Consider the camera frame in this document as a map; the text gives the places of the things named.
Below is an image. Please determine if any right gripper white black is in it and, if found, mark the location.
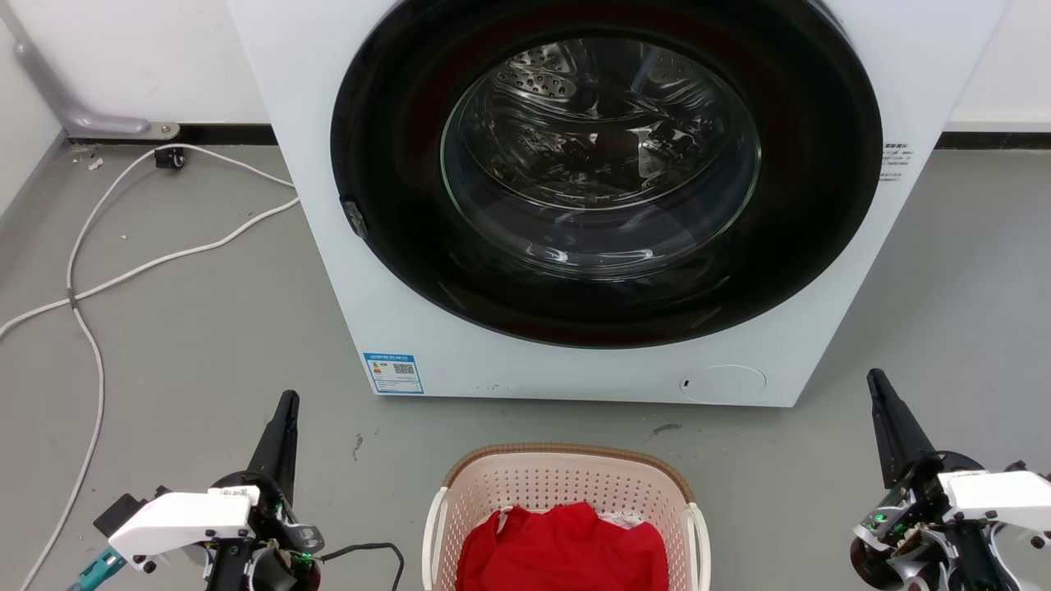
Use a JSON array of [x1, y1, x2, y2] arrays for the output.
[[849, 368, 1051, 591]]

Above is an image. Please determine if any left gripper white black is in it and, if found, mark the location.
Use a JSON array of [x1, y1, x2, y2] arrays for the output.
[[108, 390, 325, 591]]

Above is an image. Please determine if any beige perforated laundry basket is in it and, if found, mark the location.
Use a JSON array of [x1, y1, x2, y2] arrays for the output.
[[421, 443, 712, 591]]

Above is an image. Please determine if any white front-loading washing machine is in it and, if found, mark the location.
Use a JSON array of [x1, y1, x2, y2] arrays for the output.
[[227, 0, 1009, 409]]

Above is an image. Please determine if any blue energy label sticker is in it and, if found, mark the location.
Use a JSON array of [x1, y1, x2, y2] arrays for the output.
[[363, 352, 425, 396]]

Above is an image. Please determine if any round white filter cover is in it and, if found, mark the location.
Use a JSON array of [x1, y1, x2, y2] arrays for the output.
[[679, 364, 768, 405]]

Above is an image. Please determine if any small printed warning label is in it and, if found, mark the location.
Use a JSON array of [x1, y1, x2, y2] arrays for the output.
[[880, 143, 911, 184]]

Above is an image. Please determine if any red garment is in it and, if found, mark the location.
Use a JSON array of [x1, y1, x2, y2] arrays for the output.
[[456, 502, 670, 591]]

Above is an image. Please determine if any black round washer door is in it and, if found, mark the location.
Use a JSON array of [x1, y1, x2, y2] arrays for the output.
[[330, 0, 883, 350]]

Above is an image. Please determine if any stainless steel washer drum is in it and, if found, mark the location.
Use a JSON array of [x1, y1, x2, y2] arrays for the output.
[[441, 37, 762, 282]]

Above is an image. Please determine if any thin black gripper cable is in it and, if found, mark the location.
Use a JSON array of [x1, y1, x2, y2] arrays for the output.
[[319, 541, 406, 591]]

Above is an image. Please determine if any teal cable connector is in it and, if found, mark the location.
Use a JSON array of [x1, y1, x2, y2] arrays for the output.
[[68, 547, 129, 591]]

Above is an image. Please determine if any long white looping cable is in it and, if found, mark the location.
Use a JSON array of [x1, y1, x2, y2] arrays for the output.
[[16, 144, 298, 591]]

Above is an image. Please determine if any grey wall conduit pipe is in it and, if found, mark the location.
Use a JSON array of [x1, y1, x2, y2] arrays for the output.
[[0, 7, 181, 140]]

